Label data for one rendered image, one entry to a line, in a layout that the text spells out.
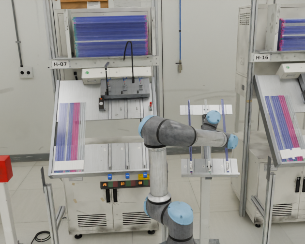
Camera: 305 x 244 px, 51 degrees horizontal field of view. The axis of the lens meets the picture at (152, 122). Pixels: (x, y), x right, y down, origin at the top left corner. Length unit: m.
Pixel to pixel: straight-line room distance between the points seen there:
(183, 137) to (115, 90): 0.98
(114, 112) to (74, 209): 0.82
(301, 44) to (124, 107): 1.34
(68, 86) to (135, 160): 0.74
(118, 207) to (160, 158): 1.12
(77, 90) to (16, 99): 1.87
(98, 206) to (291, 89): 1.67
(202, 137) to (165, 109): 2.51
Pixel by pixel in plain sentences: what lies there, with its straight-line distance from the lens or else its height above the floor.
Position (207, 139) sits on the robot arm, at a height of 1.08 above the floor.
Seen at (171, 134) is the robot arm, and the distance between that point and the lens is 1.36.
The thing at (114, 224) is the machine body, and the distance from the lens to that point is 2.62.
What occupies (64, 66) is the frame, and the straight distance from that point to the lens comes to 2.40.
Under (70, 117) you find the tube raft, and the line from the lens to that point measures 2.25.
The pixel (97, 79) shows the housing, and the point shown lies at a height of 1.23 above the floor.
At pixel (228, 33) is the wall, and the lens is 3.97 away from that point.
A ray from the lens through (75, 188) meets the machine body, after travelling 2.49.
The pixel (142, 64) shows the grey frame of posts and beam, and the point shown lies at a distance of 2.35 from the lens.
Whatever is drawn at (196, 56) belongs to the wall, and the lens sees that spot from 3.90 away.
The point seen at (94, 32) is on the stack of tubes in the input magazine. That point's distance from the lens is 2.32.
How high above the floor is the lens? 1.59
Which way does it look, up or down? 17 degrees down
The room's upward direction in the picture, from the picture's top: 2 degrees counter-clockwise
